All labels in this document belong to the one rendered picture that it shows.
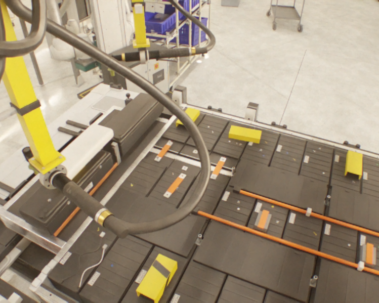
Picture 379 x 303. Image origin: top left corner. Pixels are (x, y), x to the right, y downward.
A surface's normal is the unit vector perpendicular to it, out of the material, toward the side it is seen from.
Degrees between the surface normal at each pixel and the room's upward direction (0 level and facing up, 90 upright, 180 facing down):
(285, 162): 0
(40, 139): 90
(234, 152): 0
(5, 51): 101
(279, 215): 0
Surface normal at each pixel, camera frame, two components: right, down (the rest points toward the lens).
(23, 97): 0.78, 0.41
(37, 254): 0.00, -0.75
